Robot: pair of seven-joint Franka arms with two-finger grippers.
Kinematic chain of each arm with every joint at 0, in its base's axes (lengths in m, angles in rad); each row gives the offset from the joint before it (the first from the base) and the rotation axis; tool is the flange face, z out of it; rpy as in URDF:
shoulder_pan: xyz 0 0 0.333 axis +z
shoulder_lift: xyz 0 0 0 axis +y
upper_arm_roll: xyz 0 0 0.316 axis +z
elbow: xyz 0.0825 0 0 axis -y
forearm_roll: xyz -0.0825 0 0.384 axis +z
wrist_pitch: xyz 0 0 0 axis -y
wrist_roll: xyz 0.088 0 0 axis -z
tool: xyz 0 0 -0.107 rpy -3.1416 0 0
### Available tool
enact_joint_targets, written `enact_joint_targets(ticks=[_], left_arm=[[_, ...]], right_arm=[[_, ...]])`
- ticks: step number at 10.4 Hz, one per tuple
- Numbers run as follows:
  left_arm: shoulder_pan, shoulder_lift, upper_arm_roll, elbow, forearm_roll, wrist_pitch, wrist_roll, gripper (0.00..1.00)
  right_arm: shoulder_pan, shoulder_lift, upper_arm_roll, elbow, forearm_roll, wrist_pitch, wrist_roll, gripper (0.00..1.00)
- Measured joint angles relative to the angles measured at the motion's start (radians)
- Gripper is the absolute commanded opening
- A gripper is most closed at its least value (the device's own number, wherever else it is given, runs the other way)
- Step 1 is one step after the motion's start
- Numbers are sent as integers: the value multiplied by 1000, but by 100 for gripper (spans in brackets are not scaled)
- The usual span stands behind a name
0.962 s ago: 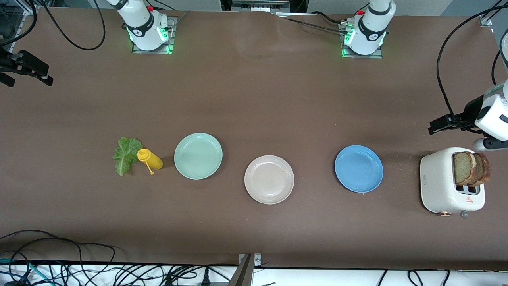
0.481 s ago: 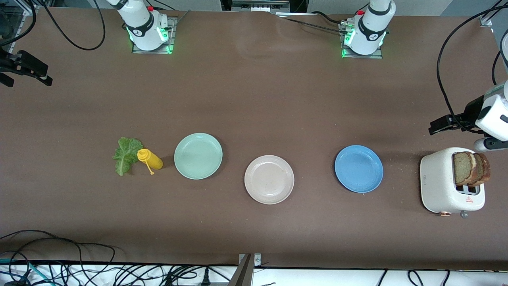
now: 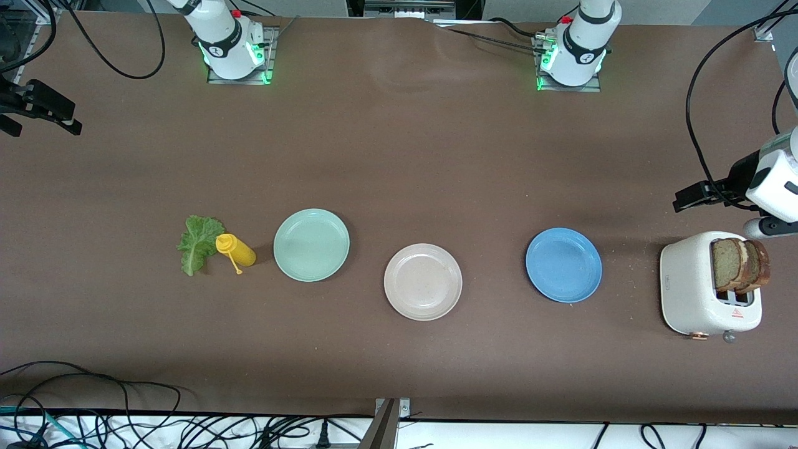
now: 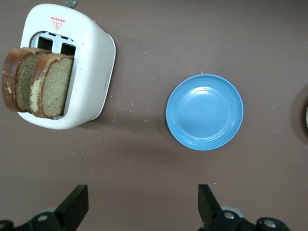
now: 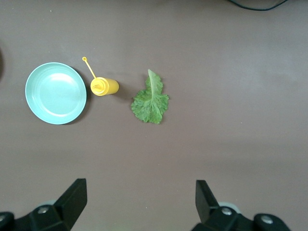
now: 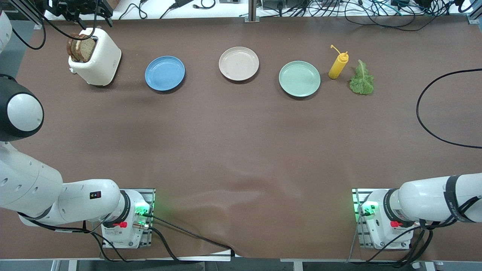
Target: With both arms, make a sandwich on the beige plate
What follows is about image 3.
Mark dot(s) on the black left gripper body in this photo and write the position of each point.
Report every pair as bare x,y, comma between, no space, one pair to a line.
741,174

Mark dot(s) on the brown bread slice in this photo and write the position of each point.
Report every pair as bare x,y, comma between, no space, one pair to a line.
723,265
762,265

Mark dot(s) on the green lettuce leaf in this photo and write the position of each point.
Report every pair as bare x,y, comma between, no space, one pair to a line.
196,243

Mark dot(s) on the yellow squeeze bottle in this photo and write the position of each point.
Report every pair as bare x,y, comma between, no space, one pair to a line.
240,251

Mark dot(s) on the blue plate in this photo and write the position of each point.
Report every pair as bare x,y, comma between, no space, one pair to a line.
564,265

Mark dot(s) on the beige plate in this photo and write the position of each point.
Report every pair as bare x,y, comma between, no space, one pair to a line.
423,282

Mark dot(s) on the mint green plate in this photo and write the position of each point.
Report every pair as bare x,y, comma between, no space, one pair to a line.
312,244

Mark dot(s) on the white two-slot toaster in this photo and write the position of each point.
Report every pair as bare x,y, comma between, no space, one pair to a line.
686,287

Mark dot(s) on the metal rack box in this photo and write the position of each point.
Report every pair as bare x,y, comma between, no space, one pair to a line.
408,7

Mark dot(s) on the black power plug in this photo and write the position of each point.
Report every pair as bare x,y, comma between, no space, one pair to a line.
323,433

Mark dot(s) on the aluminium frame rail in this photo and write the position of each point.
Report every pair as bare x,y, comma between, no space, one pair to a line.
764,34
50,17

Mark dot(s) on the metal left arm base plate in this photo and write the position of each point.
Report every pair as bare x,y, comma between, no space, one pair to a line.
570,88

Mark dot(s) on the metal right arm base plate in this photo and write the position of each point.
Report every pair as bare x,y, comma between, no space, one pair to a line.
269,56

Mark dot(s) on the metal post bracket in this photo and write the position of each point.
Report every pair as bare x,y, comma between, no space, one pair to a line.
383,427

